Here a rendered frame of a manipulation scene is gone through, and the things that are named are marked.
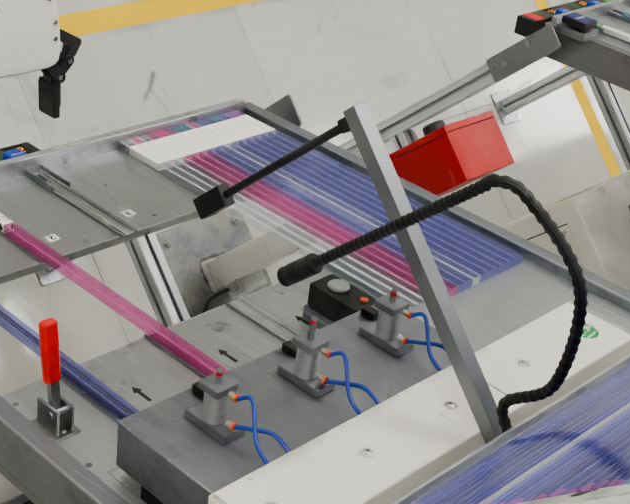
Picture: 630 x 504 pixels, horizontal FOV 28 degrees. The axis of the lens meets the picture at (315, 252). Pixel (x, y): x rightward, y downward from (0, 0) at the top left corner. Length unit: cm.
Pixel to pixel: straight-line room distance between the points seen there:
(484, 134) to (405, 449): 108
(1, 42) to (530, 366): 62
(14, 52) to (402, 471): 61
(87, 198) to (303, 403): 53
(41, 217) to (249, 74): 140
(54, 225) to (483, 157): 81
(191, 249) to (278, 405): 149
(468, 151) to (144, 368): 91
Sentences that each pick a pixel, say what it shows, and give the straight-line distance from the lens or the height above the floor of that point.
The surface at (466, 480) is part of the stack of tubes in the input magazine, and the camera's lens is 91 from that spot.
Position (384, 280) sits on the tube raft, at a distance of 141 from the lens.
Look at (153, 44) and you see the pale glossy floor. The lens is 272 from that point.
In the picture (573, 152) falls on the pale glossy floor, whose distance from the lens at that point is 354.
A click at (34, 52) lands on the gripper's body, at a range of 136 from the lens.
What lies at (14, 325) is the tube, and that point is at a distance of 128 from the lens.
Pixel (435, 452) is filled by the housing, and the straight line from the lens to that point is 104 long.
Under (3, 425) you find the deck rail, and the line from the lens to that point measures 115.
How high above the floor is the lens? 207
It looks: 48 degrees down
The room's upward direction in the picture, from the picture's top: 65 degrees clockwise
